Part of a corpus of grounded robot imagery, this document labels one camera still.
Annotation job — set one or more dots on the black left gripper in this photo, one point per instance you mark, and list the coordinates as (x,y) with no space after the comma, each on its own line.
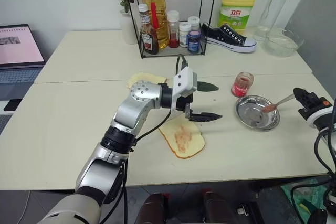
(183,103)

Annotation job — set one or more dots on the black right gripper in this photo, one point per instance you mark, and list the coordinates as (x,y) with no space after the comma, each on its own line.
(321,103)

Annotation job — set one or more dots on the metal spoon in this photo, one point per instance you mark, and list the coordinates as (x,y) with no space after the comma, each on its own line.
(282,101)

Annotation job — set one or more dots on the white bread slice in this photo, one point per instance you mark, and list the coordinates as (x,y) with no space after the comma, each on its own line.
(183,137)
(147,77)

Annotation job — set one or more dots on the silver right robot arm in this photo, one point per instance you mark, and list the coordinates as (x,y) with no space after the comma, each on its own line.
(326,126)

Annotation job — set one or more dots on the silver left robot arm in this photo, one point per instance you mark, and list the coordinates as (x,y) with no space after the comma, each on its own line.
(131,113)

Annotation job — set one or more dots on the small glass jam jar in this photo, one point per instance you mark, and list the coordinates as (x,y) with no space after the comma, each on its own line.
(242,86)

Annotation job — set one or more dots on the round steel dish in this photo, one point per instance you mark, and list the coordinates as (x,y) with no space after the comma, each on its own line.
(249,113)

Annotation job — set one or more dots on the clear glass bowl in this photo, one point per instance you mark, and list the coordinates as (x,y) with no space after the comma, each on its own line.
(282,44)

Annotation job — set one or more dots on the small blue jar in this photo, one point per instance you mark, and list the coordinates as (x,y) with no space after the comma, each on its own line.
(193,43)

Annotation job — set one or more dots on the black canvas sneaker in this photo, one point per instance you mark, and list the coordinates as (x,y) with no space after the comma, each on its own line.
(223,35)

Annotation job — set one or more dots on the small white jar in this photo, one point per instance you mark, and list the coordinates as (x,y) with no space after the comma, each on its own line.
(184,35)

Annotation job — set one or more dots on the clear spice jar red contents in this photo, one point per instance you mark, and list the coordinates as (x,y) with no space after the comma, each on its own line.
(173,30)

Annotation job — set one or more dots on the white jar grey lid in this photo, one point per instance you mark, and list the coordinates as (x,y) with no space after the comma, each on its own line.
(194,22)

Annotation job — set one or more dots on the ketchup bottle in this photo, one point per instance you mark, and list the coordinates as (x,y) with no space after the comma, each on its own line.
(148,41)

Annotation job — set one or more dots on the clear bottle green lid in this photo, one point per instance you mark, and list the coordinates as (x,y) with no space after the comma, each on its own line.
(273,9)

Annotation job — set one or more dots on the yellow detergent bottle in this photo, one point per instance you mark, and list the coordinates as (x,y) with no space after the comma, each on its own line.
(235,11)

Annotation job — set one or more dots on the green bag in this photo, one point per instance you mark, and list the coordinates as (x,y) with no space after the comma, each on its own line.
(302,195)

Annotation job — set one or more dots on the dark rounded shape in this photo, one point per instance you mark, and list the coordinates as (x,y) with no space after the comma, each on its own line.
(215,208)
(153,211)

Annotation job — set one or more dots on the white vase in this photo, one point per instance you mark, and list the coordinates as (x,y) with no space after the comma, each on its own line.
(126,30)

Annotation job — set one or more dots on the open laptop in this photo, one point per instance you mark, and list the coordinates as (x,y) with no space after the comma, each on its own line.
(18,45)

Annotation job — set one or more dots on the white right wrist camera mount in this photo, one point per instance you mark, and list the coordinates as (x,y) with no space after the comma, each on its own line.
(312,119)

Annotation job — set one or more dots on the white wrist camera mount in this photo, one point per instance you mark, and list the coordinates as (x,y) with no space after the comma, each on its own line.
(312,119)
(183,81)

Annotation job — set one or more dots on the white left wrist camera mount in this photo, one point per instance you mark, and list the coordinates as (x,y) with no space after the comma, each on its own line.
(183,81)

